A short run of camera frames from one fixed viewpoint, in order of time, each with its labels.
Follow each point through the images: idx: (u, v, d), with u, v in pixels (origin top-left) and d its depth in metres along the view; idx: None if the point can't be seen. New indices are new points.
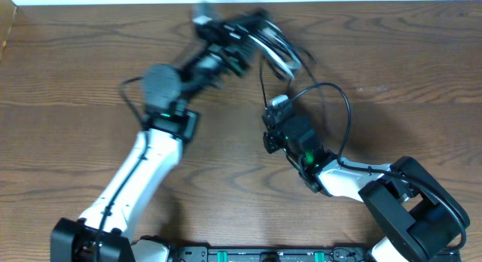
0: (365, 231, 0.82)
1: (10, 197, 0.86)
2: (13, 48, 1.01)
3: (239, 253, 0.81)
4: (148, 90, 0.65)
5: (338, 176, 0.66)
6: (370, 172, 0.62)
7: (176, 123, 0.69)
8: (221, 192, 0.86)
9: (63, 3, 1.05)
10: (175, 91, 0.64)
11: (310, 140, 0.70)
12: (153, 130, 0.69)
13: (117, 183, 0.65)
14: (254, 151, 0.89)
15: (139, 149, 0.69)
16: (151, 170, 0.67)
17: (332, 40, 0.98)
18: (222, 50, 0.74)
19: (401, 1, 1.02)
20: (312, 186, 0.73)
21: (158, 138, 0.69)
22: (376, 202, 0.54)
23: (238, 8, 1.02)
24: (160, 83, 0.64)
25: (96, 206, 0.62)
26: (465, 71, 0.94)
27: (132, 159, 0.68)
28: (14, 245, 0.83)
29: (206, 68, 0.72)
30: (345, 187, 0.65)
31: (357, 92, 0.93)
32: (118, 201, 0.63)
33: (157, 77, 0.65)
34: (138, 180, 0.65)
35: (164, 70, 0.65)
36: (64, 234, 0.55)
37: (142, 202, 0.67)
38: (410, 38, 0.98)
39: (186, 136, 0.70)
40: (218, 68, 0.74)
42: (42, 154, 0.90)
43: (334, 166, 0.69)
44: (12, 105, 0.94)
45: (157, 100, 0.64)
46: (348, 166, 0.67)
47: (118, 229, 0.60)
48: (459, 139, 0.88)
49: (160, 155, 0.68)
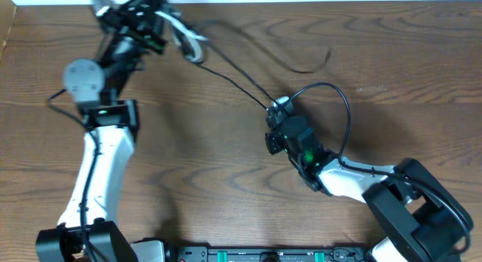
0: (365, 231, 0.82)
1: (11, 198, 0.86)
2: (13, 47, 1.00)
3: (239, 253, 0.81)
4: (74, 86, 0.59)
5: (339, 176, 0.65)
6: (372, 174, 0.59)
7: (117, 113, 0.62)
8: (221, 192, 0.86)
9: (63, 3, 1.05)
10: (98, 79, 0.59)
11: (309, 138, 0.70)
12: (99, 129, 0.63)
13: (79, 182, 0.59)
14: (254, 151, 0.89)
15: (91, 150, 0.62)
16: (108, 161, 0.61)
17: (332, 40, 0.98)
18: (132, 31, 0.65)
19: (401, 1, 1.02)
20: (312, 184, 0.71)
21: (106, 132, 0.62)
22: (380, 205, 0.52)
23: (238, 10, 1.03)
24: (83, 77, 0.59)
25: (68, 209, 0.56)
26: (465, 72, 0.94)
27: (86, 159, 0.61)
28: (15, 245, 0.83)
29: (123, 54, 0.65)
30: (345, 187, 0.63)
31: (357, 92, 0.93)
32: (89, 196, 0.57)
33: (80, 73, 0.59)
34: (100, 173, 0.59)
35: (82, 63, 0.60)
36: (46, 243, 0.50)
37: (115, 192, 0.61)
38: (411, 38, 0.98)
39: (132, 124, 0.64)
40: (135, 50, 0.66)
42: (42, 154, 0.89)
43: (334, 166, 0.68)
44: (12, 105, 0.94)
45: (87, 94, 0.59)
46: (349, 166, 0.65)
47: (101, 218, 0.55)
48: (459, 140, 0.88)
49: (114, 145, 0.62)
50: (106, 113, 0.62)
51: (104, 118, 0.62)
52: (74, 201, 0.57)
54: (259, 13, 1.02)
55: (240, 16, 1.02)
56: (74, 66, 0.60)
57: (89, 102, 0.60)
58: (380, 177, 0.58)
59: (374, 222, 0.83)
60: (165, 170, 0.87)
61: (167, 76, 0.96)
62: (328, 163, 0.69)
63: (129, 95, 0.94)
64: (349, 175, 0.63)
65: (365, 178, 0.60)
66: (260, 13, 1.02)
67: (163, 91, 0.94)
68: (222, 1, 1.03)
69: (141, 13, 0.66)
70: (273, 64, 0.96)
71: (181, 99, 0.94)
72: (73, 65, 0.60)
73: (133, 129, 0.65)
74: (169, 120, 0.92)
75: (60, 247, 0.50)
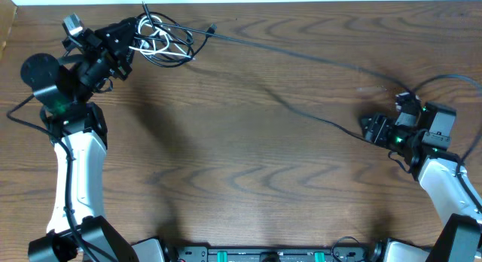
0: (365, 231, 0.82)
1: (10, 198, 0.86)
2: (13, 48, 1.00)
3: (239, 253, 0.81)
4: (32, 80, 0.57)
5: (445, 178, 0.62)
6: (478, 210, 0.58)
7: (82, 118, 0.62)
8: (221, 192, 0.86)
9: (64, 4, 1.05)
10: (54, 68, 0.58)
11: (446, 120, 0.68)
12: (67, 136, 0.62)
13: (59, 190, 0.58)
14: (254, 151, 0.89)
15: (62, 158, 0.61)
16: (83, 165, 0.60)
17: (333, 40, 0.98)
18: (108, 54, 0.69)
19: (401, 1, 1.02)
20: (413, 156, 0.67)
21: (74, 138, 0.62)
22: (458, 232, 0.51)
23: (239, 10, 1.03)
24: (39, 68, 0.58)
25: (54, 217, 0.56)
26: (465, 71, 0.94)
27: (60, 168, 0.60)
28: (15, 245, 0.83)
29: (93, 72, 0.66)
30: (440, 190, 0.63)
31: (357, 92, 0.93)
32: (72, 200, 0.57)
33: (36, 64, 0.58)
34: (77, 177, 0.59)
35: (39, 58, 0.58)
36: (40, 251, 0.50)
37: (99, 190, 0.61)
38: (410, 38, 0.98)
39: (98, 126, 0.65)
40: (105, 71, 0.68)
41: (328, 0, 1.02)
42: (43, 154, 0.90)
43: (450, 166, 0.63)
44: (13, 105, 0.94)
45: (44, 83, 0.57)
46: (462, 181, 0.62)
47: (89, 216, 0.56)
48: (459, 139, 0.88)
49: (84, 150, 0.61)
50: (70, 122, 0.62)
51: (71, 127, 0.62)
52: (57, 208, 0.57)
54: (259, 13, 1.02)
55: (240, 16, 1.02)
56: (33, 58, 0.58)
57: (44, 92, 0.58)
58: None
59: (375, 222, 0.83)
60: (166, 170, 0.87)
61: (167, 76, 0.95)
62: (448, 159, 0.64)
63: (129, 95, 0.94)
64: (457, 187, 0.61)
65: (469, 206, 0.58)
66: (260, 13, 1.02)
67: (163, 91, 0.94)
68: (223, 1, 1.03)
69: (117, 41, 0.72)
70: (273, 64, 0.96)
71: (181, 99, 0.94)
72: (32, 58, 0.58)
73: (100, 132, 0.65)
74: (169, 120, 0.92)
75: (54, 252, 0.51)
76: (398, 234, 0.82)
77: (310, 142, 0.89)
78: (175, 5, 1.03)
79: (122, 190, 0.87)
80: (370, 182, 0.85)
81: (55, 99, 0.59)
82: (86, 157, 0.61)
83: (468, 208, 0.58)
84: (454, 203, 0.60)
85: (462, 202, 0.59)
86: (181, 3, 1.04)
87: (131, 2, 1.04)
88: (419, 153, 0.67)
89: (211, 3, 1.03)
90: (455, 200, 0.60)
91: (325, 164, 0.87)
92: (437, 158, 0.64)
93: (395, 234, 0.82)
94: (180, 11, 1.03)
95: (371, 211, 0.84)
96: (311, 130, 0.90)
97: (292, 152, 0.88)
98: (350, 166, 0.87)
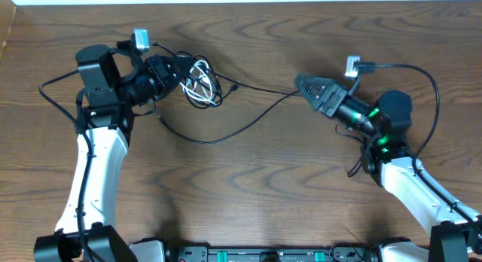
0: (365, 231, 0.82)
1: (10, 197, 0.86)
2: (13, 48, 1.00)
3: (239, 253, 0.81)
4: (83, 57, 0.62)
5: (408, 182, 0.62)
6: (450, 208, 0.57)
7: (109, 115, 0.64)
8: (221, 192, 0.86)
9: (63, 3, 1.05)
10: (105, 51, 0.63)
11: (400, 128, 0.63)
12: (92, 130, 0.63)
13: (74, 187, 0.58)
14: (254, 151, 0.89)
15: (83, 152, 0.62)
16: (102, 163, 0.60)
17: (333, 40, 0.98)
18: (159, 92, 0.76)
19: (400, 1, 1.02)
20: (368, 165, 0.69)
21: (99, 133, 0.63)
22: (445, 246, 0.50)
23: (238, 10, 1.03)
24: (93, 52, 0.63)
25: (65, 215, 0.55)
26: (465, 71, 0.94)
27: (80, 163, 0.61)
28: (15, 245, 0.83)
29: (141, 88, 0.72)
30: (409, 196, 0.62)
31: None
32: (86, 202, 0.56)
33: (90, 49, 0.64)
34: (96, 175, 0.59)
35: (93, 47, 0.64)
36: (46, 249, 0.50)
37: (112, 196, 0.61)
38: (410, 38, 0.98)
39: (123, 123, 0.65)
40: (150, 92, 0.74)
41: (327, 0, 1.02)
42: (43, 155, 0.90)
43: (407, 168, 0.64)
44: (13, 105, 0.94)
45: (91, 60, 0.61)
46: (425, 179, 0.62)
47: (99, 223, 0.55)
48: (460, 139, 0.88)
49: (107, 147, 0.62)
50: (98, 113, 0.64)
51: (96, 120, 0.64)
52: (70, 205, 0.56)
54: (259, 13, 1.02)
55: (240, 16, 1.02)
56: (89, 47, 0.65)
57: (89, 68, 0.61)
58: (456, 217, 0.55)
59: (374, 221, 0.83)
60: (165, 171, 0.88)
61: None
62: (401, 158, 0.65)
63: None
64: (421, 187, 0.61)
65: (441, 207, 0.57)
66: (260, 13, 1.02)
67: None
68: (223, 1, 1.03)
69: (175, 74, 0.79)
70: (273, 64, 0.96)
71: (182, 99, 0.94)
72: (89, 47, 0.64)
73: (125, 129, 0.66)
74: (169, 120, 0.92)
75: (59, 252, 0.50)
76: (398, 234, 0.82)
77: (310, 142, 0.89)
78: (175, 5, 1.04)
79: (122, 190, 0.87)
80: (370, 182, 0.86)
81: (98, 82, 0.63)
82: (108, 159, 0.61)
83: (440, 208, 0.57)
84: (427, 208, 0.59)
85: (434, 204, 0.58)
86: (181, 3, 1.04)
87: (130, 2, 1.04)
88: (374, 160, 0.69)
89: (210, 1, 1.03)
90: (426, 206, 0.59)
91: (325, 164, 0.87)
92: (392, 162, 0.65)
93: (395, 234, 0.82)
94: (181, 11, 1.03)
95: (371, 211, 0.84)
96: (311, 131, 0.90)
97: (291, 153, 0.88)
98: (350, 166, 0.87)
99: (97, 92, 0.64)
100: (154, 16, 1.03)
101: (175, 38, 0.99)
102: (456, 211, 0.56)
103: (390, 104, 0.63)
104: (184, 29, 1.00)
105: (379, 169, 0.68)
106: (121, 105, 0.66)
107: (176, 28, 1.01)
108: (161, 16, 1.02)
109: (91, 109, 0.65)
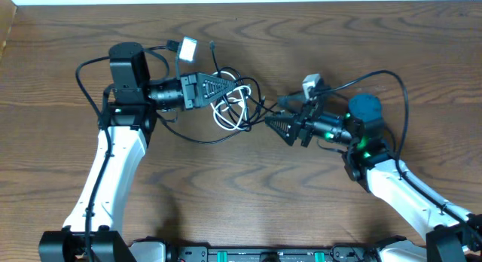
0: (364, 231, 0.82)
1: (10, 197, 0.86)
2: (13, 47, 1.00)
3: (239, 253, 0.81)
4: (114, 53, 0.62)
5: (395, 187, 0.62)
6: (441, 210, 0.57)
7: (134, 114, 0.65)
8: (221, 192, 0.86)
9: (64, 3, 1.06)
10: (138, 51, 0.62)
11: (375, 129, 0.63)
12: (114, 127, 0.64)
13: (87, 184, 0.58)
14: (254, 151, 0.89)
15: (102, 149, 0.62)
16: (119, 165, 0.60)
17: (332, 40, 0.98)
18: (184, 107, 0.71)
19: (399, 1, 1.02)
20: (352, 172, 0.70)
21: (120, 132, 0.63)
22: (440, 248, 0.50)
23: (239, 9, 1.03)
24: (126, 50, 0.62)
25: (74, 211, 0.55)
26: (464, 71, 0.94)
27: (97, 159, 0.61)
28: (15, 245, 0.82)
29: (164, 99, 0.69)
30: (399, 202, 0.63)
31: (357, 92, 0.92)
32: (96, 202, 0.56)
33: (125, 45, 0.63)
34: (111, 177, 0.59)
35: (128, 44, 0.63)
36: (50, 245, 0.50)
37: (123, 199, 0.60)
38: (410, 38, 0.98)
39: (145, 124, 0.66)
40: (174, 104, 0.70)
41: (327, 0, 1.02)
42: (43, 155, 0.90)
43: (392, 172, 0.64)
44: (12, 105, 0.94)
45: (123, 57, 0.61)
46: (410, 181, 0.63)
47: (105, 226, 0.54)
48: (459, 139, 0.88)
49: (126, 147, 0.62)
50: (122, 111, 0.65)
51: (119, 118, 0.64)
52: (80, 203, 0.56)
54: (259, 13, 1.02)
55: (240, 16, 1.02)
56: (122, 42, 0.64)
57: (120, 65, 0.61)
58: (449, 220, 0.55)
59: (374, 221, 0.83)
60: (166, 171, 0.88)
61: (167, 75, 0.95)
62: (382, 162, 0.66)
63: None
64: (410, 191, 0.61)
65: (431, 211, 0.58)
66: (260, 13, 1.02)
67: None
68: (223, 1, 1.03)
69: (206, 96, 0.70)
70: (273, 64, 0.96)
71: None
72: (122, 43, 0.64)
73: (147, 130, 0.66)
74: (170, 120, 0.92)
75: (62, 250, 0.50)
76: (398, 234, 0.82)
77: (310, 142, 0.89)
78: (175, 5, 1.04)
79: None
80: None
81: (128, 80, 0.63)
82: (124, 160, 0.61)
83: (431, 211, 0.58)
84: (418, 214, 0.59)
85: (424, 208, 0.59)
86: (181, 2, 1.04)
87: (130, 2, 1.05)
88: (358, 166, 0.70)
89: (210, 1, 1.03)
90: (416, 210, 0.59)
91: (325, 164, 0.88)
92: (376, 166, 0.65)
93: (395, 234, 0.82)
94: (181, 11, 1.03)
95: (371, 211, 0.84)
96: None
97: (291, 153, 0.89)
98: None
99: (125, 90, 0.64)
100: (154, 16, 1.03)
101: (175, 38, 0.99)
102: (446, 214, 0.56)
103: (358, 108, 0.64)
104: (184, 30, 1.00)
105: (364, 175, 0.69)
106: (147, 106, 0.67)
107: (176, 28, 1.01)
108: (161, 16, 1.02)
109: (116, 106, 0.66)
